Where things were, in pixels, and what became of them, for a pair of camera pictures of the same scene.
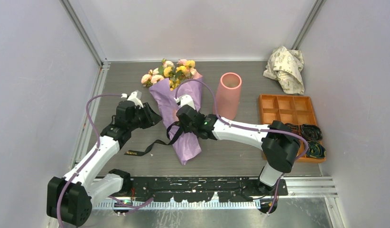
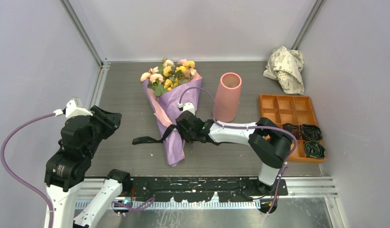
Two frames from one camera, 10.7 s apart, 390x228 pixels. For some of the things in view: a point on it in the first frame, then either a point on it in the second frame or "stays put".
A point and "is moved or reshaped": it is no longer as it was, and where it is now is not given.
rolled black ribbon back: x=311 y=133 stays put
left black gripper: x=151 y=117 -> x=110 y=119
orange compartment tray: x=286 y=109 stays put
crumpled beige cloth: x=285 y=65 stays put
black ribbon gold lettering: x=141 y=152 is moved or reshaped
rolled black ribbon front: x=316 y=150 stays put
